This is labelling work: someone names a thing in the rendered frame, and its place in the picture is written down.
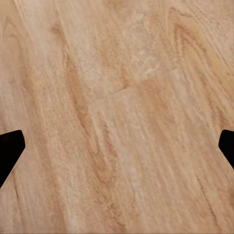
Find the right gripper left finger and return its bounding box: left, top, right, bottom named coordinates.
left=0, top=130, right=25, bottom=188

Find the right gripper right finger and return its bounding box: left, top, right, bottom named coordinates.
left=218, top=129, right=234, bottom=169

